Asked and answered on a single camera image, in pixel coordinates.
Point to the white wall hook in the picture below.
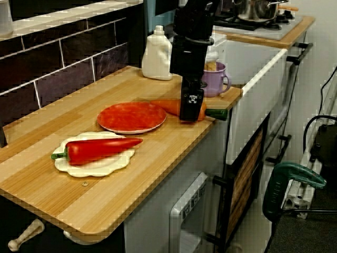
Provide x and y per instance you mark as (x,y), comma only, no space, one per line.
(23,235)

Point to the aluminium frame profile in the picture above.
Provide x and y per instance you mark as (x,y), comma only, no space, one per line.
(297,200)

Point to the dark framed oven door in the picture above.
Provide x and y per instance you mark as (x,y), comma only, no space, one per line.
(245,171)

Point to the toy stove top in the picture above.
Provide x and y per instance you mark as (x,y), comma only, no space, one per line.
(279,31)

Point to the green hand clamp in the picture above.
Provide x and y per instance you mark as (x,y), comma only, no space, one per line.
(273,192)

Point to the steel cooking pot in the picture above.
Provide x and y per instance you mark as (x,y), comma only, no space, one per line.
(258,10)

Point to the black power supply box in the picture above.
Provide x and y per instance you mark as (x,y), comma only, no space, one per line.
(326,147)

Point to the dark tiled backsplash hutch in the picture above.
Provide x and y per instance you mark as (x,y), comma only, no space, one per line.
(65,66)

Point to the white toy detergent bottle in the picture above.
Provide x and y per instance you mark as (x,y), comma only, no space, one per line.
(155,58)

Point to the orange toy carrot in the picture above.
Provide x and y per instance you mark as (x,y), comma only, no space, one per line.
(168,106)

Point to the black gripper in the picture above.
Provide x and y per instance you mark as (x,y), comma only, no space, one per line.
(187,58)

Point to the cream scalloped plate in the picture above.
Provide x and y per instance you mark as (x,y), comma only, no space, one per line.
(92,170)

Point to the orange round plate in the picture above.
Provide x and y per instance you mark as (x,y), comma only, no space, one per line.
(131,117)

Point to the purple plastic mug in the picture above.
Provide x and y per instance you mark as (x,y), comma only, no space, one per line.
(216,81)

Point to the grey dispenser panel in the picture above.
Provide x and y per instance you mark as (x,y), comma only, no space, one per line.
(176,216)

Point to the red toy chili pepper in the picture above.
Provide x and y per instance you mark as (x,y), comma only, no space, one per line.
(100,150)

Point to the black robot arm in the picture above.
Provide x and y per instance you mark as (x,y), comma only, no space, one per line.
(194,18)

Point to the toy ice cream cone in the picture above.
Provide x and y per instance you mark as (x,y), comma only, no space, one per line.
(212,66)

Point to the white toy sink unit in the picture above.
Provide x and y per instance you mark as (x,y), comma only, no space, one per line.
(258,118)

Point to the white toy kitchen cabinet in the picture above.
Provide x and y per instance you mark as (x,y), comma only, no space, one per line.
(147,232)

